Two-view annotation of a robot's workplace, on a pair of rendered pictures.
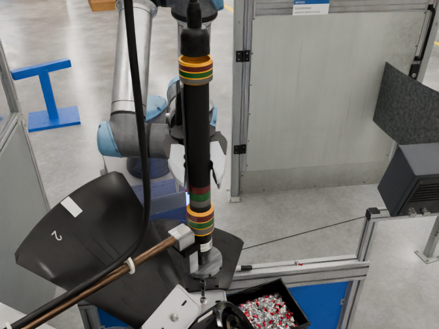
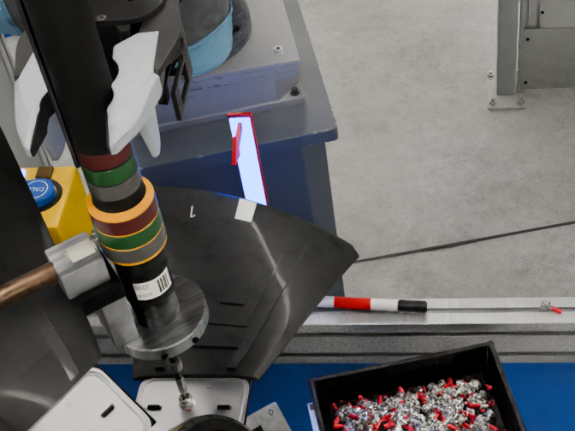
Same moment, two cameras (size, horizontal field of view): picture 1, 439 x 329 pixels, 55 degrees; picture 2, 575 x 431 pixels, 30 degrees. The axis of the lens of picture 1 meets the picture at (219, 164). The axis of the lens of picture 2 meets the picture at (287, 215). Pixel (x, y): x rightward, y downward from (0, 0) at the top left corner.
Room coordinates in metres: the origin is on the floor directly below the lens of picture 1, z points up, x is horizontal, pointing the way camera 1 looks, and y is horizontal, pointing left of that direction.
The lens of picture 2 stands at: (0.08, -0.23, 1.88)
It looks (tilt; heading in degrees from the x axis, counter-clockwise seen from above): 45 degrees down; 19
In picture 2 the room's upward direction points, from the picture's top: 10 degrees counter-clockwise
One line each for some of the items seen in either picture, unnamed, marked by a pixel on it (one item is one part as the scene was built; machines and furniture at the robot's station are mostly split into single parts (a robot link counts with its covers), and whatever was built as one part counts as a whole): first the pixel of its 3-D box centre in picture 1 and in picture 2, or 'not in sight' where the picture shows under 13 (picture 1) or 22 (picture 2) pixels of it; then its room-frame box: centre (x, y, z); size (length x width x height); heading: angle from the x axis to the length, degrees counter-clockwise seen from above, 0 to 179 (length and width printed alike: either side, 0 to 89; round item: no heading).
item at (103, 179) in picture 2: (199, 191); (108, 160); (0.51, 0.03, 1.45); 0.03 x 0.03 x 0.01
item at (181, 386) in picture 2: (202, 285); (176, 370); (0.51, 0.03, 1.24); 0.01 x 0.01 x 0.05
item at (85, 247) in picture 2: (183, 234); (83, 257); (0.49, 0.06, 1.39); 0.02 x 0.02 x 0.02; 42
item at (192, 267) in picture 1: (196, 245); (133, 282); (0.50, 0.04, 1.35); 0.09 x 0.07 x 0.10; 132
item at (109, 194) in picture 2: (200, 198); (113, 175); (0.51, 0.03, 1.44); 0.03 x 0.03 x 0.01
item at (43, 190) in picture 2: not in sight; (37, 193); (0.83, 0.32, 1.08); 0.04 x 0.04 x 0.02
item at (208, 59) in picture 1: (195, 69); not in sight; (0.51, 0.03, 1.65); 0.04 x 0.04 x 0.03
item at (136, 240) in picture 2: (200, 217); (127, 219); (0.51, 0.03, 1.40); 0.04 x 0.04 x 0.01
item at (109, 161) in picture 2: (199, 184); (103, 144); (0.51, 0.03, 1.47); 0.03 x 0.03 x 0.01
